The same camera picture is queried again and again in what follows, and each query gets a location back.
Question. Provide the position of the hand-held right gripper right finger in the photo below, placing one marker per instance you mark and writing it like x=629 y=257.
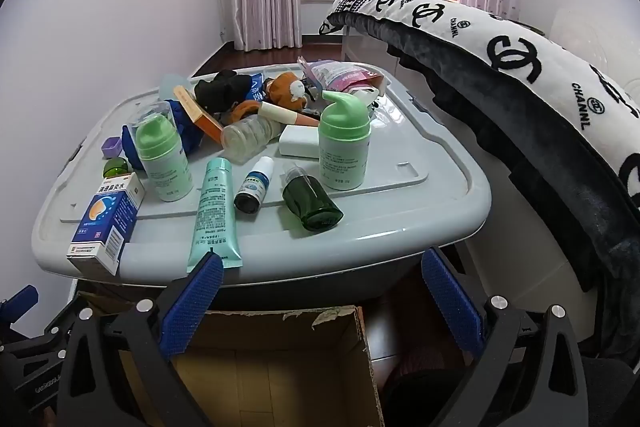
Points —
x=452 y=307

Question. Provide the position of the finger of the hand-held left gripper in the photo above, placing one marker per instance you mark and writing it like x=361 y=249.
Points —
x=20 y=299

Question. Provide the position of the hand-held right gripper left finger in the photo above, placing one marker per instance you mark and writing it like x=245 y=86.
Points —
x=192 y=307

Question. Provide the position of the brown cardboard box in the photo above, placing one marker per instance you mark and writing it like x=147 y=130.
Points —
x=280 y=372

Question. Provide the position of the white charger plug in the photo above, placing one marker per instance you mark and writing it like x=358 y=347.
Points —
x=299 y=142

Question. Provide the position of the teal squeeze tube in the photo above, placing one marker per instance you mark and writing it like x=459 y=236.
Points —
x=212 y=207

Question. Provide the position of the blue and white medicine box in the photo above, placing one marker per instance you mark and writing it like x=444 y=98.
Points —
x=107 y=217

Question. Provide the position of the small white-capped dropper bottle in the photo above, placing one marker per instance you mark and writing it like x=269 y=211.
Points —
x=252 y=189

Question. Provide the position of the small green pump bottle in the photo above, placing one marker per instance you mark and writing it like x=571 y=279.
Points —
x=165 y=167

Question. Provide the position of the dark green bottle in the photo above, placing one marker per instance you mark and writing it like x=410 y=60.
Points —
x=310 y=204

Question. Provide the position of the green translucent cap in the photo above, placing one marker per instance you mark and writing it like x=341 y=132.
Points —
x=116 y=168

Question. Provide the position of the grey plastic storage bin lid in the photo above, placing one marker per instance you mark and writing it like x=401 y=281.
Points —
x=425 y=147

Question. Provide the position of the small purple box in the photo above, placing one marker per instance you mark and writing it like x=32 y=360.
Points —
x=111 y=148

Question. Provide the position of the clear ribbed plastic bottle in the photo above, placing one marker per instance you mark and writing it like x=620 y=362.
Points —
x=247 y=137

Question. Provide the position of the large green pump bottle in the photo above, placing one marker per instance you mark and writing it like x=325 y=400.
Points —
x=345 y=152

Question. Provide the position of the orange slim box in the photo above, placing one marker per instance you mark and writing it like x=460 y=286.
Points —
x=200 y=117

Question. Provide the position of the clear plastic cup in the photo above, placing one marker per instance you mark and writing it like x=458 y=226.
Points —
x=147 y=112

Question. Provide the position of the black and white printed blanket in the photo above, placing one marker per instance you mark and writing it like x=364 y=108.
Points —
x=500 y=107

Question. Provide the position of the cream and pink lip balm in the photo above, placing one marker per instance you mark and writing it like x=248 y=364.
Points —
x=280 y=112

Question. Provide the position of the black and orange plush sock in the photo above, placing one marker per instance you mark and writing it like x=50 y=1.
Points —
x=220 y=89

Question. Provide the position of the blue packet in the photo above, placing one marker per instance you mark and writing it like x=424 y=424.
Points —
x=256 y=87

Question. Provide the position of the orange plush toy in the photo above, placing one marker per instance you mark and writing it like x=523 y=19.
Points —
x=285 y=87

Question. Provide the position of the pink pouch packet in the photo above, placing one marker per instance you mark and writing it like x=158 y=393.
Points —
x=345 y=74

